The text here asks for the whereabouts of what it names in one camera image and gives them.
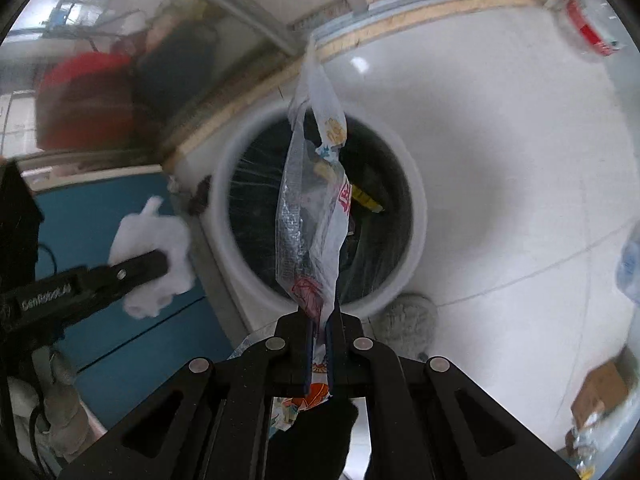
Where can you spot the white round trash bin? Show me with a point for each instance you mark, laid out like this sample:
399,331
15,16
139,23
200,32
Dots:
240,260

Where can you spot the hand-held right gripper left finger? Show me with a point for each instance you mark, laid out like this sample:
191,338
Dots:
309,360

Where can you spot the white tissue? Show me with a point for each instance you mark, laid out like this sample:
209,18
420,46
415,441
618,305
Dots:
150,225

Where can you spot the person's left hand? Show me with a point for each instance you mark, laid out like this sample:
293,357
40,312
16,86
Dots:
65,405

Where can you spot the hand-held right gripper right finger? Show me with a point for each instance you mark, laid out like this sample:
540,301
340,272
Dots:
330,360

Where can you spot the glass door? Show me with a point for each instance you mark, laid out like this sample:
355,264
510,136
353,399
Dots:
150,35

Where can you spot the red and white packet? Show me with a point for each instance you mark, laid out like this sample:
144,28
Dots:
585,15

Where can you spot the clear printed plastic bag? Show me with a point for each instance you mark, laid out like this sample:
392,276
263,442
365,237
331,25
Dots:
310,230

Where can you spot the brown cardboard box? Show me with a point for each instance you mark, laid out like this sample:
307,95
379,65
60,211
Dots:
597,392

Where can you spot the crumpled clear plastic wrapper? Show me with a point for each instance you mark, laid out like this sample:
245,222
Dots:
582,452

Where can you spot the yellow wrapper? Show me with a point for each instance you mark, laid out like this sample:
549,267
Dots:
367,200

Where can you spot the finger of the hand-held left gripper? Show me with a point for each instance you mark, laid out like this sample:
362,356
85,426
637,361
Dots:
135,270

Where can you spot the blue floor mat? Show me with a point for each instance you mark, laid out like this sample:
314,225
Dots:
75,230

